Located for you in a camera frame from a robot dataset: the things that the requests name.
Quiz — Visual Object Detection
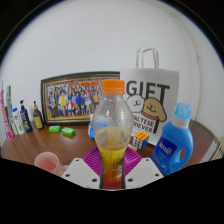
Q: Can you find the long white and blue box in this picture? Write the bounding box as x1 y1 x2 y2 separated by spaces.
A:
4 85 19 137

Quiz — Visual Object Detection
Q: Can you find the brown wooden side cabinet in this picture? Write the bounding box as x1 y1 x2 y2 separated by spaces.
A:
189 119 218 164

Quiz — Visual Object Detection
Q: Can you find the long pink box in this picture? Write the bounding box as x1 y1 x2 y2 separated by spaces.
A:
0 89 14 141

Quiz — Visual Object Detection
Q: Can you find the brown pump bottle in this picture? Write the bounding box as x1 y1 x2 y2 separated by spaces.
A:
32 100 45 130

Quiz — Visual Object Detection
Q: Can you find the pink ceramic mug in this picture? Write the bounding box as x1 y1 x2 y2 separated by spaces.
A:
33 151 69 178

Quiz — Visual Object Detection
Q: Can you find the small green box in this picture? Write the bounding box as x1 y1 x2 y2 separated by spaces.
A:
60 126 76 137
48 124 62 134

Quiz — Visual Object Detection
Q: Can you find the blue tissue pack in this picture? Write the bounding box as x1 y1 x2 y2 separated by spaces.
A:
87 113 98 140

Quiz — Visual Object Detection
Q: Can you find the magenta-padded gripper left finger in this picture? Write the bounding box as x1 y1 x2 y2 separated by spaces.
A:
61 146 103 190

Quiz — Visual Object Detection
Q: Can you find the white radiator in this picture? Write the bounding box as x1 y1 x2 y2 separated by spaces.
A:
209 136 224 161

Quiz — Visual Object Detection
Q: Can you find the white blue-capped lotion bottle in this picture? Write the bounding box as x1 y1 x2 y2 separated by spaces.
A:
12 107 26 136

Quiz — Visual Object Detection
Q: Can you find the dark blue pump bottle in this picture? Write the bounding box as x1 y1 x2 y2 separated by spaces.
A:
19 99 34 133

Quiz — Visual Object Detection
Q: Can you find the blue detergent bottle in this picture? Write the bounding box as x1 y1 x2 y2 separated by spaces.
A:
151 102 195 177

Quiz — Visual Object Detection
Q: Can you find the framed group photo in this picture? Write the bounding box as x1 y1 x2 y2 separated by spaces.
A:
40 70 121 126

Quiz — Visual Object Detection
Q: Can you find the orange-capped clear drink bottle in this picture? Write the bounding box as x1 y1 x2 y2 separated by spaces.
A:
92 79 134 184

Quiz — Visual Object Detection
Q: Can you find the white paper gift bag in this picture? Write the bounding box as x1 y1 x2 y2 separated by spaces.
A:
119 46 180 147

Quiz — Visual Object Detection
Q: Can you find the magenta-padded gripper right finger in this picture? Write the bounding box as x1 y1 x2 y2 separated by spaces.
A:
121 146 164 190

